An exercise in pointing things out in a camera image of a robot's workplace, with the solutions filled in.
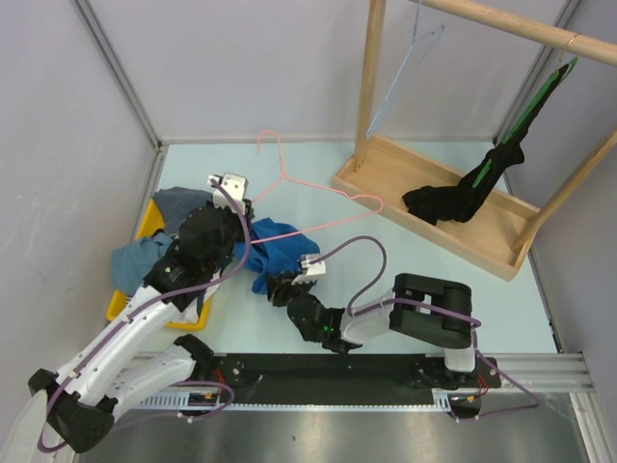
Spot blue tank top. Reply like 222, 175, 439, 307
244, 218, 321, 295

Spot pink wire hanger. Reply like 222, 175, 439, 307
248, 129, 385, 245

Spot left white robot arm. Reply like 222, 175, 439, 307
28, 200, 252, 453

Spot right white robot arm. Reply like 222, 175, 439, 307
266, 272, 490, 401

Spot black garment on hanger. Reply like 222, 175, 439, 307
402, 69, 573, 227

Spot green hanger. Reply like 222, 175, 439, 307
471, 58, 578, 190

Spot grey-blue printed t-shirt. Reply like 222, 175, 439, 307
152, 186, 212, 233

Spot yellow plastic basket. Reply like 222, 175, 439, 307
106, 199, 209, 332

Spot white garment with stripes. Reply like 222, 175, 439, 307
169, 285, 219, 331

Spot light teal garment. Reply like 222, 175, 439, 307
110, 232, 173, 296

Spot wooden clothes rack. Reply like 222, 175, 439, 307
333, 1, 616, 282

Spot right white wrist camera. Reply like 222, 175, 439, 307
291, 254, 327, 286

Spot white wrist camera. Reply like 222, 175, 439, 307
291, 254, 327, 286
208, 173, 249, 208

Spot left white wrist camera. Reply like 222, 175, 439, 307
208, 173, 249, 208

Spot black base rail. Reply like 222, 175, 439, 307
191, 354, 501, 408

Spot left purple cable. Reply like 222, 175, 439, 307
37, 176, 252, 452

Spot aluminium frame post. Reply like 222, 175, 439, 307
70, 0, 163, 152

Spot light blue wire hanger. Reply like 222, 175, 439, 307
364, 1, 445, 140

